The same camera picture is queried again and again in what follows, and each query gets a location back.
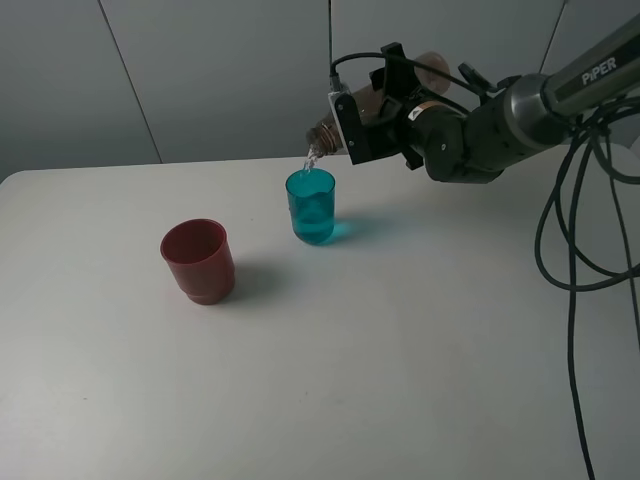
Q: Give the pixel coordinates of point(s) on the brown translucent plastic bottle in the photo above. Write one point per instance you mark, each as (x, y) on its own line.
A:
(324, 138)

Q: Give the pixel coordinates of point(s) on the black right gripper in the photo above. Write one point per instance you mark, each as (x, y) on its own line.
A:
(423, 127)

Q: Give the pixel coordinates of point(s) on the red plastic cup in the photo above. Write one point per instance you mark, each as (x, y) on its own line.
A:
(198, 255)

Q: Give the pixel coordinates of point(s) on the teal translucent plastic cup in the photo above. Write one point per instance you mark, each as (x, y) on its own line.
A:
(311, 202)

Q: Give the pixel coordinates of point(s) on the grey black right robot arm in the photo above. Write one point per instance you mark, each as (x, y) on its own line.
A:
(519, 118)

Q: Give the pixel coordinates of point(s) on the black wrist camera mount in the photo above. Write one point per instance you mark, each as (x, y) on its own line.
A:
(350, 120)

